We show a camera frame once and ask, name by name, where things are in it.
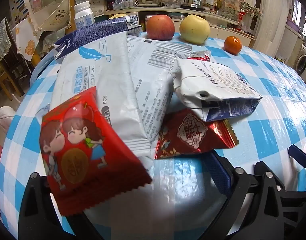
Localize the orange mandarin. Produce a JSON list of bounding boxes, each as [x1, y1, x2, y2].
[[223, 36, 242, 55]]

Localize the artificial flowers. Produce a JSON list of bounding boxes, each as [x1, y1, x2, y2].
[[239, 0, 262, 18]]

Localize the white wet wipes pack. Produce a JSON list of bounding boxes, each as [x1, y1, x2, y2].
[[50, 31, 149, 155]]

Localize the blue checkered tablecloth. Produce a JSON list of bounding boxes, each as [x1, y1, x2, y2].
[[0, 30, 306, 240]]

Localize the dining table with orange-print cloth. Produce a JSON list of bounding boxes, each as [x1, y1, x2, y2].
[[15, 17, 44, 62]]

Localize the small red white sachet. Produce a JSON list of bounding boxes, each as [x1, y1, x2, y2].
[[187, 50, 211, 62]]

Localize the white curtain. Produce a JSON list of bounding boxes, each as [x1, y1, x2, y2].
[[253, 0, 294, 57]]

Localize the printed gift bag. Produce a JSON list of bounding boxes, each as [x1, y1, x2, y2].
[[217, 0, 241, 19]]

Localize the white navy carton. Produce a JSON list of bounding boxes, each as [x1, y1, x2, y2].
[[172, 59, 263, 122]]

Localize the pack of small water bottles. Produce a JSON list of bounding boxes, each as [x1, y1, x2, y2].
[[113, 0, 136, 9]]

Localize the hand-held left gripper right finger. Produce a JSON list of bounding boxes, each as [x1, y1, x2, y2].
[[204, 151, 294, 240]]

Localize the grey cushion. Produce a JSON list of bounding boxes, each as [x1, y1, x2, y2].
[[0, 106, 16, 132]]

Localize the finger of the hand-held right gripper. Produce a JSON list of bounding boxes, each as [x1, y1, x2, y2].
[[289, 144, 306, 174], [280, 189, 306, 230]]

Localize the red cartoon snack packet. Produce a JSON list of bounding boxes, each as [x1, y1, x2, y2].
[[40, 86, 153, 217]]

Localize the cream mesh food cover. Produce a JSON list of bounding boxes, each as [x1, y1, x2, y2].
[[25, 0, 74, 32]]

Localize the yellow apple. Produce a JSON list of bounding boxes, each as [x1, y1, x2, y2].
[[179, 14, 210, 43]]

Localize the washing machine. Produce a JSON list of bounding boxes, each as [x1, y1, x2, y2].
[[292, 40, 306, 85]]

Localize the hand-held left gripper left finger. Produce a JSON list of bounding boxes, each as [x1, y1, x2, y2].
[[19, 172, 104, 240]]

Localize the blue denim cushion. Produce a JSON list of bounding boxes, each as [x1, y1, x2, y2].
[[30, 39, 68, 85]]

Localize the red gold foil packet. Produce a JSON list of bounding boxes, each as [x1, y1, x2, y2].
[[155, 109, 239, 160]]

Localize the white barcode plastic pack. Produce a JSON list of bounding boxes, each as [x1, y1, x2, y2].
[[126, 36, 191, 158]]

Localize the navy blue carton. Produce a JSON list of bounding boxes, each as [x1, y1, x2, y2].
[[54, 15, 142, 60]]

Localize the red apple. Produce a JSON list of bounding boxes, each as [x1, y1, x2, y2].
[[146, 15, 175, 41]]

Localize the light wood chair lace cover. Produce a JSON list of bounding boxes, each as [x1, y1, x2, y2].
[[0, 17, 25, 103]]

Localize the white TV cabinet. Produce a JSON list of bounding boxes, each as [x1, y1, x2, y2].
[[104, 5, 259, 40]]

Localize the white plastic bottle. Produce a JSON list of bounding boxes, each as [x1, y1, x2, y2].
[[73, 1, 95, 30]]

